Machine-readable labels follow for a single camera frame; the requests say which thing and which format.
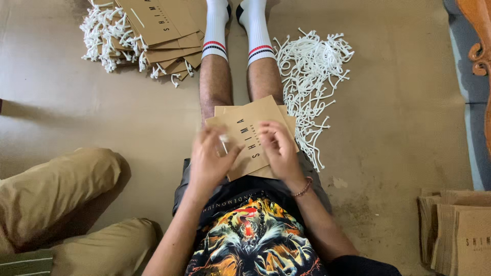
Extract carved wooden furniture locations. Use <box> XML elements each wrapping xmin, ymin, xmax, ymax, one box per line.
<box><xmin>455</xmin><ymin>0</ymin><xmax>491</xmax><ymax>155</ymax></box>

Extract green striped cloth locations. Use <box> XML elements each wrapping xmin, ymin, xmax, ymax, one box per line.
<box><xmin>0</xmin><ymin>249</ymin><xmax>54</xmax><ymax>276</ymax></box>

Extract person's right hand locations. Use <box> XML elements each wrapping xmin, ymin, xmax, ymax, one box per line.
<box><xmin>258</xmin><ymin>121</ymin><xmax>308</xmax><ymax>188</ymax></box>

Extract person's left leg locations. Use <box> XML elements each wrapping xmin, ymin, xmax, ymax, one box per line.
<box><xmin>199</xmin><ymin>54</ymin><xmax>234</xmax><ymax>124</ymax></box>

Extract short white cord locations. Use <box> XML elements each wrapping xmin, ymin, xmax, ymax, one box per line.
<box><xmin>130</xmin><ymin>8</ymin><xmax>146</xmax><ymax>29</ymax></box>

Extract person's striped white sock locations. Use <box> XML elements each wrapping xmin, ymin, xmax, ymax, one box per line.
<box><xmin>201</xmin><ymin>0</ymin><xmax>232</xmax><ymax>63</ymax></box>
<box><xmin>236</xmin><ymin>0</ymin><xmax>277</xmax><ymax>66</ymax></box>

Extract pile of loose white cords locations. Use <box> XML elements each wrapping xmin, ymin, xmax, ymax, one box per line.
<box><xmin>273</xmin><ymin>28</ymin><xmax>355</xmax><ymax>173</ymax></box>

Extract person's right striped white sock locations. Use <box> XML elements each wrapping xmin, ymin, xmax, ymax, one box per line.
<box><xmin>236</xmin><ymin>0</ymin><xmax>277</xmax><ymax>66</ymax></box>

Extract person's right leg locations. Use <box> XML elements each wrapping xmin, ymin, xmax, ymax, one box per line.
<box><xmin>246</xmin><ymin>57</ymin><xmax>285</xmax><ymax>105</ymax></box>

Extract stack of cordless paper bags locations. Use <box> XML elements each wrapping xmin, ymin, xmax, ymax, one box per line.
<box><xmin>417</xmin><ymin>188</ymin><xmax>491</xmax><ymax>276</ymax></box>

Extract brown beaded bracelet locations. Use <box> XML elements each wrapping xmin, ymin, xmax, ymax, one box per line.
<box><xmin>291</xmin><ymin>176</ymin><xmax>314</xmax><ymax>198</ymax></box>

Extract dark grey shorts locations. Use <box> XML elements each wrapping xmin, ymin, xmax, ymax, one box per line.
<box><xmin>172</xmin><ymin>150</ymin><xmax>333</xmax><ymax>217</ymax></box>

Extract blue grey cushion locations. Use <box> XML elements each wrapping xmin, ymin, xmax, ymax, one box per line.
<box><xmin>443</xmin><ymin>0</ymin><xmax>491</xmax><ymax>191</ymax></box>

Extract brown printed paper bag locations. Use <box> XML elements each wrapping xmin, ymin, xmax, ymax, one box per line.
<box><xmin>205</xmin><ymin>95</ymin><xmax>300</xmax><ymax>182</ymax></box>

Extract person's left hand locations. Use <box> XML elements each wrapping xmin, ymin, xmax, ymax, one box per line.
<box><xmin>188</xmin><ymin>125</ymin><xmax>244</xmax><ymax>193</ymax></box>

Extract heap of corded paper bags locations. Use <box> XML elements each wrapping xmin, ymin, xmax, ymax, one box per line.
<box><xmin>79</xmin><ymin>0</ymin><xmax>209</xmax><ymax>88</ymax></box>

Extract black graphic t-shirt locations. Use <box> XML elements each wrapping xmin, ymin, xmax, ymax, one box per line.
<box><xmin>183</xmin><ymin>174</ymin><xmax>403</xmax><ymax>276</ymax></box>

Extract person's left striped white sock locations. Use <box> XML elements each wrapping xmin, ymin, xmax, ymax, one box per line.
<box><xmin>201</xmin><ymin>0</ymin><xmax>232</xmax><ymax>63</ymax></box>

